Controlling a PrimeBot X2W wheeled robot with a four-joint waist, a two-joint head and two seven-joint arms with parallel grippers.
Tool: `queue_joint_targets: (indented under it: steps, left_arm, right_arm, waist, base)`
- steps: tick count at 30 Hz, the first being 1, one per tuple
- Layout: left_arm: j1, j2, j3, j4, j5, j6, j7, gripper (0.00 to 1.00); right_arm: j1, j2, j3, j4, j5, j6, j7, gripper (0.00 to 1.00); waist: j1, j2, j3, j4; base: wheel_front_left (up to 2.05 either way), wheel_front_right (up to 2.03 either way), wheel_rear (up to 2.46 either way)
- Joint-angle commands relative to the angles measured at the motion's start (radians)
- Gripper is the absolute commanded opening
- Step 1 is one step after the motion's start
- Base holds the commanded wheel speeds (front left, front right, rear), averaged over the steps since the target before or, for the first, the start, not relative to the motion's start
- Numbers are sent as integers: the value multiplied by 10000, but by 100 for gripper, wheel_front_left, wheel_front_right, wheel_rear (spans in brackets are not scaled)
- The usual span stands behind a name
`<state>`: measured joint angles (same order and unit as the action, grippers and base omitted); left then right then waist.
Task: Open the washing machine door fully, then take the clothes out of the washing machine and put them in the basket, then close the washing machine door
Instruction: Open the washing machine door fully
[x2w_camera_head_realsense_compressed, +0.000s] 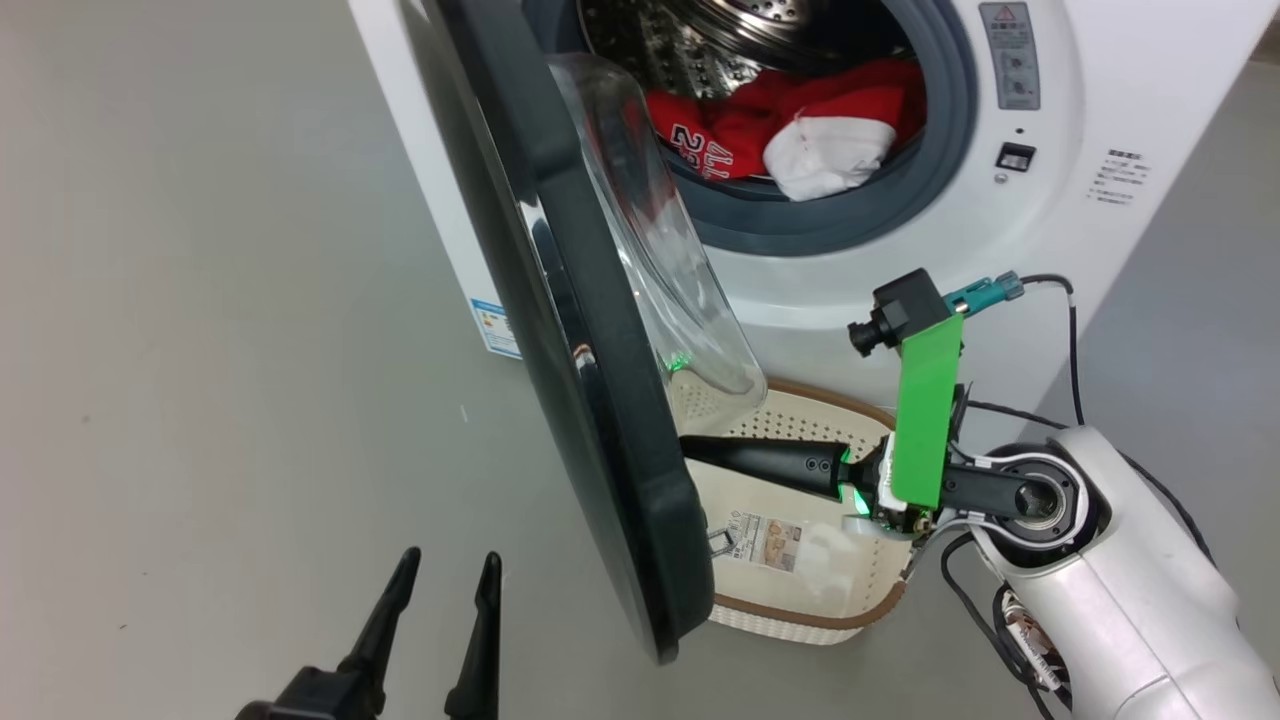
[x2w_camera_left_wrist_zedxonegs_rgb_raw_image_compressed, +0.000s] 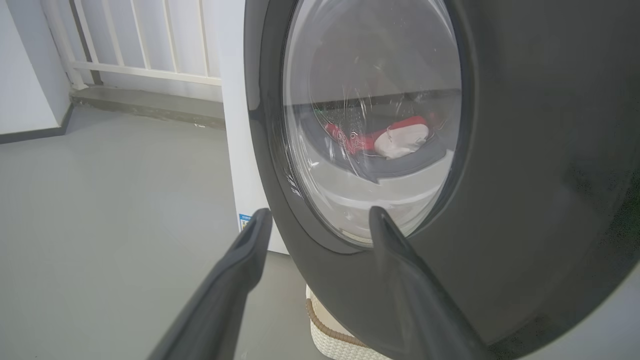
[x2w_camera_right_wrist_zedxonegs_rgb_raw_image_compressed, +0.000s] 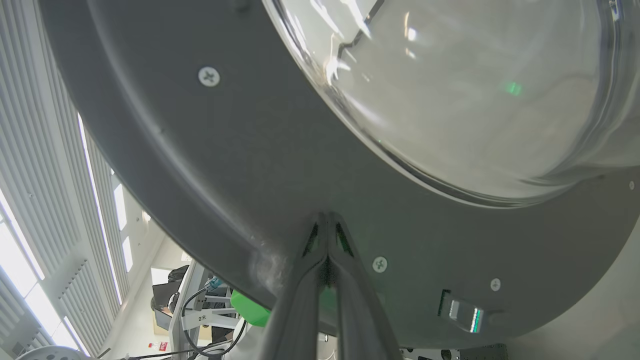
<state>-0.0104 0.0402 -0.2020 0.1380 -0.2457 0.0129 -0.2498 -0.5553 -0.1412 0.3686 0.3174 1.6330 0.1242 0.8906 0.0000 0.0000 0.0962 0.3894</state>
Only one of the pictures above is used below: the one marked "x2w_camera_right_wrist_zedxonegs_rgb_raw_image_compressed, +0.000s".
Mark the round glass washing machine door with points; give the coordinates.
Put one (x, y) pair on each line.
(225, 175)

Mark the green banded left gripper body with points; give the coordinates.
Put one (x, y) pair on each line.
(250, 309)

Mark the red wall sign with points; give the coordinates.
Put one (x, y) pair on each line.
(163, 346)

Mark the grey metal frame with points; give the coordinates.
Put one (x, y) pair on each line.
(175, 335)

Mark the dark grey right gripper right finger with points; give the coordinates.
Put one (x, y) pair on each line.
(357, 320)

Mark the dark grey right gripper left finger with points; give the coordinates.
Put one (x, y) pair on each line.
(295, 310)

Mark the person in dark clothes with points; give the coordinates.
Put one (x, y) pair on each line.
(179, 274)

